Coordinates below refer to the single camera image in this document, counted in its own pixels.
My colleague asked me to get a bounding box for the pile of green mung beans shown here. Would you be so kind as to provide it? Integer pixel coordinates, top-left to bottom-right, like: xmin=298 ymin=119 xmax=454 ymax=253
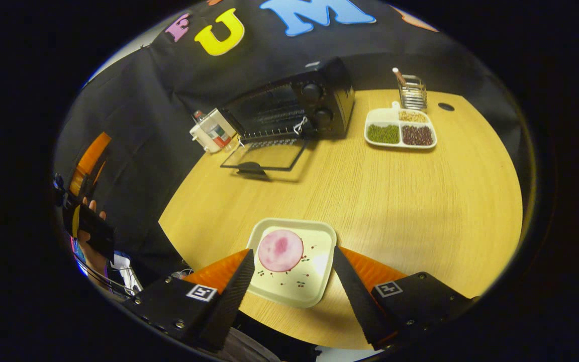
xmin=367 ymin=124 xmax=401 ymax=145

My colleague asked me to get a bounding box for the white divided dish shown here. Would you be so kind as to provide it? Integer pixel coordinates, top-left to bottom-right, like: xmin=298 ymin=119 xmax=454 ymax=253
xmin=364 ymin=102 xmax=438 ymax=150

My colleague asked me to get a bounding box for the black electric oven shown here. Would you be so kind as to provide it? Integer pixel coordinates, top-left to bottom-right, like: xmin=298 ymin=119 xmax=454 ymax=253
xmin=219 ymin=57 xmax=355 ymax=182

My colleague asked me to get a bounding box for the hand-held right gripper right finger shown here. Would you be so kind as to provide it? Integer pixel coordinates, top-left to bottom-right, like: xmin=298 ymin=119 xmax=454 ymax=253
xmin=333 ymin=246 xmax=478 ymax=351

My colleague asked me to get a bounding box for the white toaster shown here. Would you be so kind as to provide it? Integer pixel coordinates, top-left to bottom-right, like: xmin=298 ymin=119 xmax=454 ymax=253
xmin=189 ymin=108 xmax=237 ymax=153

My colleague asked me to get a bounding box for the person's grey clothing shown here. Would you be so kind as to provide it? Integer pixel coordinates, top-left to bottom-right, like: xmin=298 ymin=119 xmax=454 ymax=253
xmin=219 ymin=326 xmax=320 ymax=362

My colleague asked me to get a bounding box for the cream square plate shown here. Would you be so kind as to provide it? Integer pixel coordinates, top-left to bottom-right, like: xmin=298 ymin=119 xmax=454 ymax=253
xmin=246 ymin=218 xmax=337 ymax=309

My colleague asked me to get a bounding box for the small clear bottle red label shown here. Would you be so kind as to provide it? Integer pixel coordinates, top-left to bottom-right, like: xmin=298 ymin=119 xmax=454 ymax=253
xmin=194 ymin=110 xmax=233 ymax=150

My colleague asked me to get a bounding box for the wire mesh utensil holder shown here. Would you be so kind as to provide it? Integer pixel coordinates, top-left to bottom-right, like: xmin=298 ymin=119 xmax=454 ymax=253
xmin=399 ymin=74 xmax=428 ymax=110

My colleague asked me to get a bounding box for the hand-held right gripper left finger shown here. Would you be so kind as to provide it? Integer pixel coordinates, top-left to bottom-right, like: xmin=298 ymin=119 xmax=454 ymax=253
xmin=121 ymin=249 xmax=255 ymax=352

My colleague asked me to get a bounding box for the pile of red beans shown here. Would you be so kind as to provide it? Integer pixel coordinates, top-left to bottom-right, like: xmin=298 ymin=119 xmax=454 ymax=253
xmin=402 ymin=125 xmax=434 ymax=147

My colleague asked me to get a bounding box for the pink ham slice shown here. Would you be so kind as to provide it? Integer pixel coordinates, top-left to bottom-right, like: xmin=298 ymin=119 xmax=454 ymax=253
xmin=258 ymin=229 xmax=304 ymax=273

